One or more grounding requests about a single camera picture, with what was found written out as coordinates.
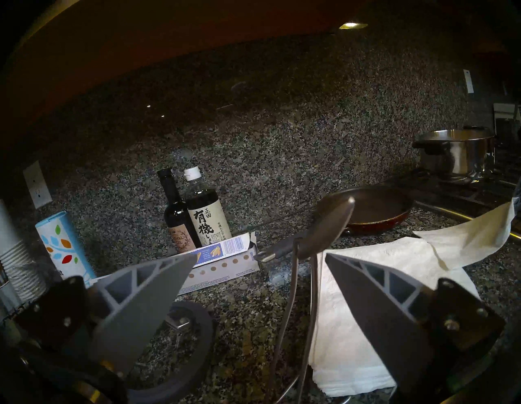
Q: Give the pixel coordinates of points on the single white napkin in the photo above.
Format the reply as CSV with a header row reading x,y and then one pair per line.
x,y
468,240

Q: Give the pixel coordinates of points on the white paper cup stack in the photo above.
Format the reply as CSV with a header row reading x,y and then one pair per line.
x,y
16,264

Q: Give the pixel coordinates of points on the gas cooktop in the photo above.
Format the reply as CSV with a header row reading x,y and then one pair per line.
x,y
447,191

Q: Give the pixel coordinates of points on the wooden wall cabinet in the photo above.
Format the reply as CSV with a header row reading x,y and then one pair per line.
x,y
122,40

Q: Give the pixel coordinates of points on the white wall outlet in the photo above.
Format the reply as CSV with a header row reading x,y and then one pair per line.
x,y
468,81
37,185

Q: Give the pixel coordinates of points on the soy sauce bottle white cap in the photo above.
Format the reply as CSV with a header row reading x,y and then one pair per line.
x,y
205,211

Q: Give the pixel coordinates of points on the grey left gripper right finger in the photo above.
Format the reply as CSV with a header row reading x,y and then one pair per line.
x,y
399,321

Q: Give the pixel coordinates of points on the dark glass bottle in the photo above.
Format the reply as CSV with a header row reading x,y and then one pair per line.
x,y
175,216

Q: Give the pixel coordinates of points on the stainless steel pot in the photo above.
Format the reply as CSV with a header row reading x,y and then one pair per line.
x,y
456,154

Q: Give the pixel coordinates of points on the range hood lamp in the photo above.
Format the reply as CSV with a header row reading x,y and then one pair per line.
x,y
353,25

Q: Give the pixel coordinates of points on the long foil wrap box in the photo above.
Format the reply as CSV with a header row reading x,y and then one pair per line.
x,y
228,268

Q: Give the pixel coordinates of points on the white napkin stack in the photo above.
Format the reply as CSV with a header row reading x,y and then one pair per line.
x,y
346,346

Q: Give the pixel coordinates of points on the black frying pan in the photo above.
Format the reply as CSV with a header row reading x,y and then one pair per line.
x,y
378,207

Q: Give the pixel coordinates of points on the leaf print salt canister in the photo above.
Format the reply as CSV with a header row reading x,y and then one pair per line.
x,y
61,244

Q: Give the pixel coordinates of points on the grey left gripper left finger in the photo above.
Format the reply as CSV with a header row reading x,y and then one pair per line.
x,y
134,313

